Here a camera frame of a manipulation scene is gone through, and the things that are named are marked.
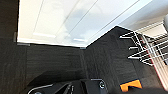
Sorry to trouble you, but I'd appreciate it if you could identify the white wardrobe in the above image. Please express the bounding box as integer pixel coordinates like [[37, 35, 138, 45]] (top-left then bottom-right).
[[16, 0, 158, 48]]

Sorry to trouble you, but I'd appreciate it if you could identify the white drying rack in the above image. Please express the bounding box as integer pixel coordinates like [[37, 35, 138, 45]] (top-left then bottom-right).
[[119, 22, 168, 68]]

